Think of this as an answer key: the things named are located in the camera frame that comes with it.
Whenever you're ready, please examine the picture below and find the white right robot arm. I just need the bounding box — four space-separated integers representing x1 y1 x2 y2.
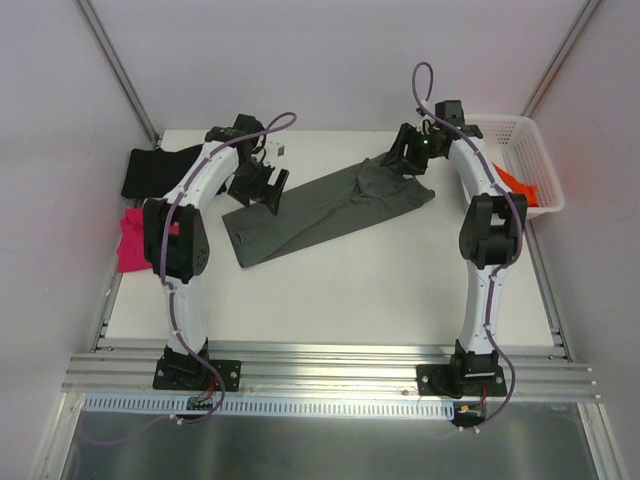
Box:
382 100 528 399

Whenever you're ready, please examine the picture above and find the black folded t shirt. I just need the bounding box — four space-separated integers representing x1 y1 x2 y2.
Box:
121 144 202 200

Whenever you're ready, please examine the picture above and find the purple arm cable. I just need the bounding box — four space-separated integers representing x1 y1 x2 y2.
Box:
74 111 298 446
411 61 526 435

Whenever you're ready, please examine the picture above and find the aluminium mounting rail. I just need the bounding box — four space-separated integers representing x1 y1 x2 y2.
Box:
62 339 605 403

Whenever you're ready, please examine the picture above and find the orange t shirt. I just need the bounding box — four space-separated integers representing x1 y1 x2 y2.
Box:
493 163 539 208

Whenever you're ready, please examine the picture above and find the aluminium corner post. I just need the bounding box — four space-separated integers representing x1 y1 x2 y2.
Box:
521 0 605 118
73 0 161 146

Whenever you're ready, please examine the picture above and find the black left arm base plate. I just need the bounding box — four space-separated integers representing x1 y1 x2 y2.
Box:
152 349 242 392

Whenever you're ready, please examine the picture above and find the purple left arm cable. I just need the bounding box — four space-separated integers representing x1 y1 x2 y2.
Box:
74 111 298 446

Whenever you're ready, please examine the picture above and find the white plastic basket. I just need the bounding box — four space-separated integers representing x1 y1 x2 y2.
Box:
466 114 565 220

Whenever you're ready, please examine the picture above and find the pink folded t shirt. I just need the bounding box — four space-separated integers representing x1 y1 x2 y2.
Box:
117 208 151 273

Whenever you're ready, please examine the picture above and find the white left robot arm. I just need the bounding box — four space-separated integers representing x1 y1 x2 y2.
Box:
143 112 297 391

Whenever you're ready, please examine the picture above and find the left aluminium corner post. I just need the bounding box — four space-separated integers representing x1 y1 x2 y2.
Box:
73 0 161 146

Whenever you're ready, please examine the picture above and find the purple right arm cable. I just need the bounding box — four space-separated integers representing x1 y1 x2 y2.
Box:
411 61 526 435

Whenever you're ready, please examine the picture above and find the white slotted cable duct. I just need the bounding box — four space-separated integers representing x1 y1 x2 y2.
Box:
83 394 455 421

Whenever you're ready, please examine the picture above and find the grey t shirt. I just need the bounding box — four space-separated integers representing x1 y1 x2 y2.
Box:
223 156 435 268

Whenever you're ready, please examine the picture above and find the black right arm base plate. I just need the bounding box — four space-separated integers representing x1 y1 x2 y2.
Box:
415 363 507 399

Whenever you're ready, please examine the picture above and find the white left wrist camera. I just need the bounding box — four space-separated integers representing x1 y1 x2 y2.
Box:
263 141 286 165

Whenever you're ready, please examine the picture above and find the right aluminium corner post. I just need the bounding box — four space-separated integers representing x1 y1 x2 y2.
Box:
521 0 605 118

